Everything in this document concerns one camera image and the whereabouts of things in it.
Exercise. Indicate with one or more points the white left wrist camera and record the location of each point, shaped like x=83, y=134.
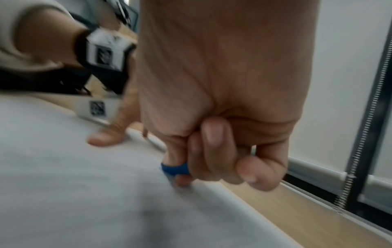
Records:
x=95, y=109

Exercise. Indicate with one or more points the black left wristband with markers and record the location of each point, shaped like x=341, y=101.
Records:
x=101, y=55

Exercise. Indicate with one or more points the person's left forearm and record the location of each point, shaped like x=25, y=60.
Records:
x=46, y=41

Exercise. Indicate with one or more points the white paper sheet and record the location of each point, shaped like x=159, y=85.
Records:
x=76, y=181

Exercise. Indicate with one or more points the narrow white roller blind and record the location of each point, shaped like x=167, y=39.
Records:
x=379, y=193

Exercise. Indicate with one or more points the wooden desk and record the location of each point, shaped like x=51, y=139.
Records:
x=291, y=213

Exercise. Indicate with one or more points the wide white roller blind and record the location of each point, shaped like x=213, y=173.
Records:
x=346, y=84

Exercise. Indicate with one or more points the person's black trousers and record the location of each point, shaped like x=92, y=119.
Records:
x=43, y=80

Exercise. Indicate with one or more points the blue eraser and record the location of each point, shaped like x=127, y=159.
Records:
x=174, y=169

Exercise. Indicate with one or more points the person's left hand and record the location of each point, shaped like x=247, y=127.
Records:
x=122, y=116

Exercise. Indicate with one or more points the person's right hand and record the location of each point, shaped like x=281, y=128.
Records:
x=220, y=72

